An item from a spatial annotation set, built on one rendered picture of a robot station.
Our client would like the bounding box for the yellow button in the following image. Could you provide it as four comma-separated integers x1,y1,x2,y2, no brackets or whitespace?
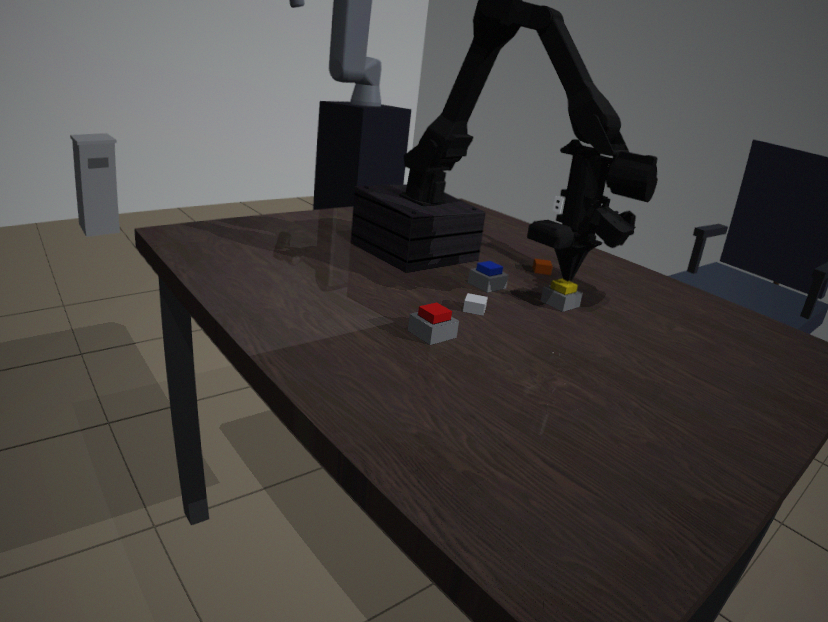
540,279,583,312

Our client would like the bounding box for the red button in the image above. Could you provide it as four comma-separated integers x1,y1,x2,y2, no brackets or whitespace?
408,303,459,345

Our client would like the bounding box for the blue button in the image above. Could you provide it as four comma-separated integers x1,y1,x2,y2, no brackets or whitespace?
468,261,508,293

